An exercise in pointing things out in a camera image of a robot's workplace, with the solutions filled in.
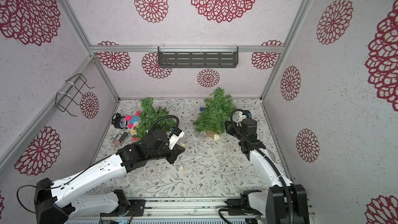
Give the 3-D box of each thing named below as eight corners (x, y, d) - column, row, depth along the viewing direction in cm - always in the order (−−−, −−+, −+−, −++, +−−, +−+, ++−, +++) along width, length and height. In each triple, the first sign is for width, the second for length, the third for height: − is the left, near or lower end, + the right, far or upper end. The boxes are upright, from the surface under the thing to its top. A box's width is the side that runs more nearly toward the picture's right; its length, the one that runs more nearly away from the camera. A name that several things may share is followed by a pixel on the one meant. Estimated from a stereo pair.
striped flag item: (114, 144, 97) (112, 141, 95) (125, 132, 103) (124, 130, 100) (117, 146, 96) (115, 143, 94) (129, 134, 102) (127, 132, 99)
